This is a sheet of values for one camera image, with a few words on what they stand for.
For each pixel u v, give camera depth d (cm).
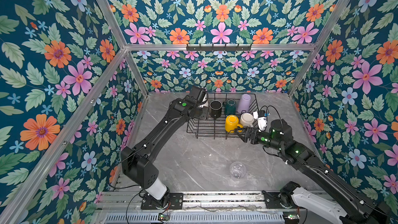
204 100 65
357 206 40
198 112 69
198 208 72
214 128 98
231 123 91
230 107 97
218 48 93
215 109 96
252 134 61
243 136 64
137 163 41
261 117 64
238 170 82
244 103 98
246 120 91
